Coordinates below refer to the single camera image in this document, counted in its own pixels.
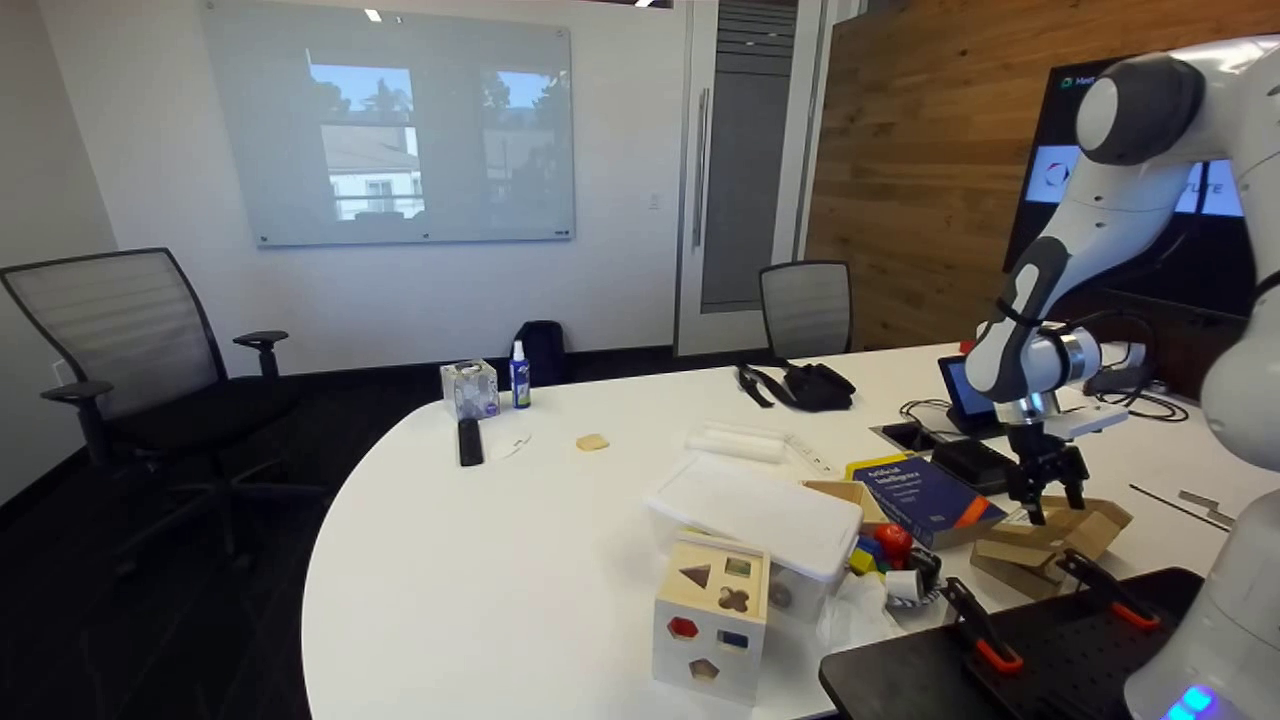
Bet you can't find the brown cardboard box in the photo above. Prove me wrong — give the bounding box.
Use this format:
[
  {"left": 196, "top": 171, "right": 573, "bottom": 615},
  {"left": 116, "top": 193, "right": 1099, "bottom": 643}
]
[{"left": 973, "top": 496, "right": 1134, "bottom": 602}]

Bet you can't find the glass whiteboard on wall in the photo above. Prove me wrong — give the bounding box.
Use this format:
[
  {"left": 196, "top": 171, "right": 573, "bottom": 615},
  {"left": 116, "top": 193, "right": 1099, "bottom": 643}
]
[{"left": 202, "top": 0, "right": 578, "bottom": 248}]

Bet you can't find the black mesh armchair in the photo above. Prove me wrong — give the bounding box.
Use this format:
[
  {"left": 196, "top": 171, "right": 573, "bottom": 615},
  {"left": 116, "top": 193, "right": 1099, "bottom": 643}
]
[{"left": 0, "top": 248, "right": 311, "bottom": 567}]

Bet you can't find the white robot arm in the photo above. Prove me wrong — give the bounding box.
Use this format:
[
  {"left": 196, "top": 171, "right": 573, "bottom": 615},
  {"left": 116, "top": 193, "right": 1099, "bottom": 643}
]
[{"left": 969, "top": 37, "right": 1280, "bottom": 720}]

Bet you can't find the blue and yellow book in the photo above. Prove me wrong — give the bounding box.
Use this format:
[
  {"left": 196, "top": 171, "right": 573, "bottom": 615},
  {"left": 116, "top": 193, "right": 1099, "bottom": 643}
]
[{"left": 858, "top": 458, "right": 1006, "bottom": 548}]

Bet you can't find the grey mesh office chair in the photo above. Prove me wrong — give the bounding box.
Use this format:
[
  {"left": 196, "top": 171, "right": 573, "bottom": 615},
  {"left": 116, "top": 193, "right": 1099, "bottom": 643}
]
[{"left": 759, "top": 260, "right": 853, "bottom": 359}]

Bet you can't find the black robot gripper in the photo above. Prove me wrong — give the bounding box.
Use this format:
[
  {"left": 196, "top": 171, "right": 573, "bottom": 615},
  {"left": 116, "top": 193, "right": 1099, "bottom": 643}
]
[{"left": 1007, "top": 426, "right": 1090, "bottom": 527}]

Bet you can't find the white plastic storage bin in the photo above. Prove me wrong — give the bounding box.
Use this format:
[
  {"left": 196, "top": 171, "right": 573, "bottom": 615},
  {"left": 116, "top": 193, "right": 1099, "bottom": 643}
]
[{"left": 643, "top": 452, "right": 859, "bottom": 620}]

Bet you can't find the black remote control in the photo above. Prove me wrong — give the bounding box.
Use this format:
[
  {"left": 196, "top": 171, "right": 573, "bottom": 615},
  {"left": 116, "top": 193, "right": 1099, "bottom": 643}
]
[{"left": 456, "top": 416, "right": 485, "bottom": 468}]

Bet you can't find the black tablet on stand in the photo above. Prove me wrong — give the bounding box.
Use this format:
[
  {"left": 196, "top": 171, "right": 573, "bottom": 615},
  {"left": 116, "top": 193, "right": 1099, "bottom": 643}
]
[{"left": 938, "top": 358, "right": 1006, "bottom": 436}]

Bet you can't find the black orange clamp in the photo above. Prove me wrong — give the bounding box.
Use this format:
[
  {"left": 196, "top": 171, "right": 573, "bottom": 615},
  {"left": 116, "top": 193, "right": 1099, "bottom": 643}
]
[
  {"left": 1058, "top": 548, "right": 1164, "bottom": 631},
  {"left": 946, "top": 578, "right": 1026, "bottom": 676}
]

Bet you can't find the black bag with straps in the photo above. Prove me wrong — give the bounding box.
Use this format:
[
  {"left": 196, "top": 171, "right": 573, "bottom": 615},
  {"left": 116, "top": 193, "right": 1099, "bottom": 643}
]
[{"left": 735, "top": 364, "right": 858, "bottom": 413}]

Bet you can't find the clear tissue box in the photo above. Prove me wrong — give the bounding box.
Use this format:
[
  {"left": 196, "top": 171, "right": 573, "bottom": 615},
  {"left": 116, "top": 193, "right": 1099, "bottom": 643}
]
[{"left": 442, "top": 359, "right": 499, "bottom": 422}]

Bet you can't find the wooden shape sorter cube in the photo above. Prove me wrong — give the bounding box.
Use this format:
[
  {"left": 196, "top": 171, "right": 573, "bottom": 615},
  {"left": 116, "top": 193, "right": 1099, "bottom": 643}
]
[{"left": 651, "top": 540, "right": 773, "bottom": 702}]

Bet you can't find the bowl of colourful toys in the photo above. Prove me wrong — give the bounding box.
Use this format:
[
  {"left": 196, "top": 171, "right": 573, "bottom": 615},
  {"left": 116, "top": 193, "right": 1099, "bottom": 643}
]
[{"left": 850, "top": 524, "right": 942, "bottom": 614}]

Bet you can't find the blue spray bottle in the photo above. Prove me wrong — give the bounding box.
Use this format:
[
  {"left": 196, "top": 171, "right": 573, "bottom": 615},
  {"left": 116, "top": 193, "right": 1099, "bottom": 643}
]
[{"left": 510, "top": 342, "right": 531, "bottom": 408}]

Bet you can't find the black device box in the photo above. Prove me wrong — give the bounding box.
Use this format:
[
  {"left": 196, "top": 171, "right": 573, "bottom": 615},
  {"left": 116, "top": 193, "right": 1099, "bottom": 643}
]
[{"left": 932, "top": 440, "right": 1016, "bottom": 493}]

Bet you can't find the black orange clamp right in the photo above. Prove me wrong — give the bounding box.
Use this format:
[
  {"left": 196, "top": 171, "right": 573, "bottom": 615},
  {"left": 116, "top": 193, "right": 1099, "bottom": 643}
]
[{"left": 1058, "top": 548, "right": 1164, "bottom": 631}]

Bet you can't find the black orange clamp left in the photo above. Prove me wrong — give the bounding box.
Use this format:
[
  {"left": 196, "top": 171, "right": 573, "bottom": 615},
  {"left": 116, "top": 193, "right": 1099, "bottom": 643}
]
[{"left": 946, "top": 578, "right": 1026, "bottom": 676}]

